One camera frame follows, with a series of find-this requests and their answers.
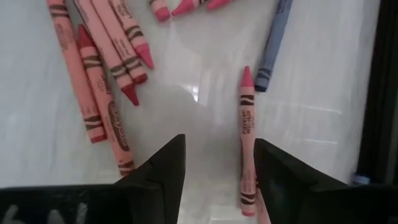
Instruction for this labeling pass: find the blue crayon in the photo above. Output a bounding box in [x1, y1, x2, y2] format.
[254, 0, 294, 93]

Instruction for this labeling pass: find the black metal table frame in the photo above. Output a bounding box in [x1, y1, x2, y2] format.
[356, 0, 398, 185]

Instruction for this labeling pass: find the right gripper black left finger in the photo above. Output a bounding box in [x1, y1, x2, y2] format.
[113, 133, 187, 224]

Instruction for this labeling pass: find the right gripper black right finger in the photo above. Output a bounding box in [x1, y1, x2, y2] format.
[253, 138, 351, 224]

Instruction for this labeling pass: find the pink crayon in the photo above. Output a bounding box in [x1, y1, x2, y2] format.
[206, 0, 234, 11]
[108, 0, 155, 70]
[149, 0, 172, 23]
[170, 0, 203, 17]
[238, 65, 257, 217]

